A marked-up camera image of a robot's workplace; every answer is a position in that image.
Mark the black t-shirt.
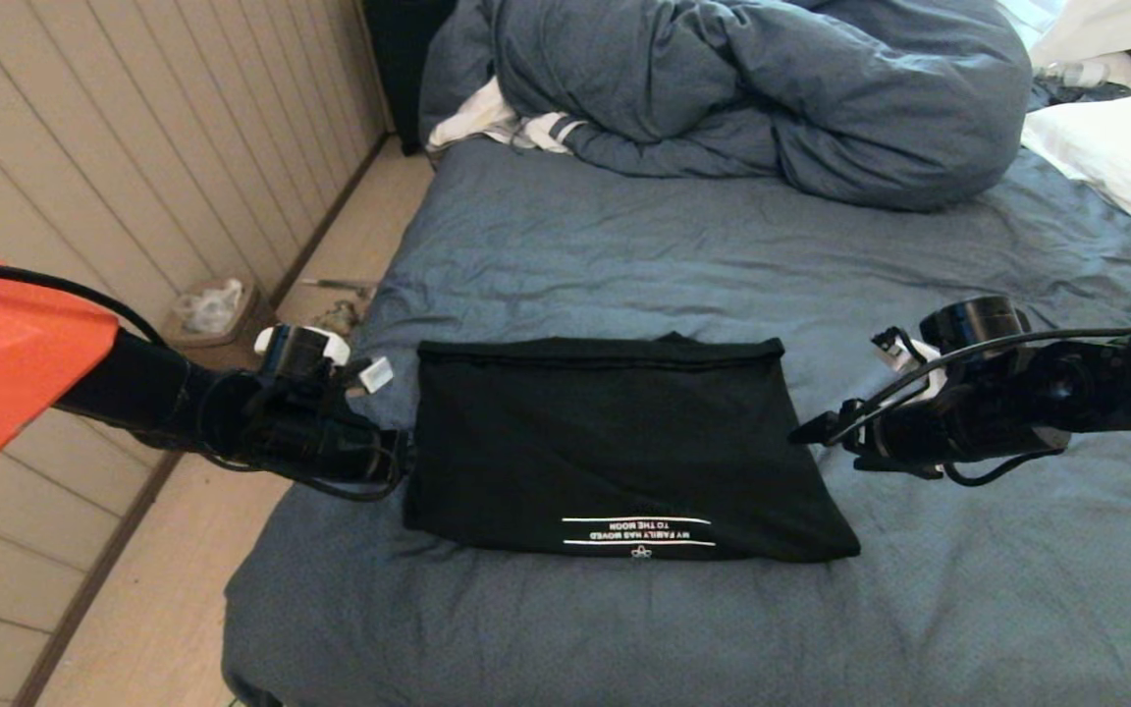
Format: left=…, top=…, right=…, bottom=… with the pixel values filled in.
left=404, top=334, right=861, bottom=564

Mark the left wrist motor cylinder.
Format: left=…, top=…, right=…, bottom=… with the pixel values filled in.
left=253, top=324, right=350, bottom=389

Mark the wrist motor cylinder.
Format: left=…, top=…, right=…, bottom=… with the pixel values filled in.
left=919, top=297, right=1030, bottom=364
left=253, top=324, right=350, bottom=389

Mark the right wrist motor cylinder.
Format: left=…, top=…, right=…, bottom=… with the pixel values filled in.
left=919, top=297, right=1030, bottom=364

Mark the brown trash bin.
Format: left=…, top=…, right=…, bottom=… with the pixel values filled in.
left=161, top=280, right=280, bottom=372

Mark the clear plastic bin liner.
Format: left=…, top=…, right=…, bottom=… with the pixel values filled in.
left=176, top=280, right=244, bottom=335

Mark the blue bed sheet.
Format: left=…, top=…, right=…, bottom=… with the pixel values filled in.
left=222, top=137, right=1131, bottom=707

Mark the white pillow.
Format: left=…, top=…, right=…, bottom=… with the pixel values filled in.
left=1020, top=93, right=1131, bottom=271

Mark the blue crumpled duvet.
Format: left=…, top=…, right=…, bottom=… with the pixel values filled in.
left=418, top=0, right=1033, bottom=214

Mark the dark grey crumpled cloth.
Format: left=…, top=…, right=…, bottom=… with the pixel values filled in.
left=1027, top=79, right=1131, bottom=111

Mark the white striped cloth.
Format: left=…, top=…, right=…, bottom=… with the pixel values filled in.
left=426, top=79, right=586, bottom=155

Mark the black nightstand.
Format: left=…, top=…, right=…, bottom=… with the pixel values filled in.
left=361, top=0, right=458, bottom=156

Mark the white blanket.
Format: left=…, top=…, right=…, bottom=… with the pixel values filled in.
left=1027, top=0, right=1131, bottom=70

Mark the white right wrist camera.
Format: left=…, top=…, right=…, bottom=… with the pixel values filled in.
left=873, top=329, right=949, bottom=399

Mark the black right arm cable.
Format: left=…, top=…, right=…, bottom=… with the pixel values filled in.
left=801, top=324, right=1131, bottom=489

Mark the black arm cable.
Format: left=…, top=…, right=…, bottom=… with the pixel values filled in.
left=0, top=255, right=407, bottom=504
left=801, top=324, right=1131, bottom=489

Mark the colourful rope toy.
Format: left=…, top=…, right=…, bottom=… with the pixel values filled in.
left=315, top=302, right=362, bottom=340

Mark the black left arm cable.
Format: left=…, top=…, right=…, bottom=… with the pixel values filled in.
left=0, top=255, right=407, bottom=504

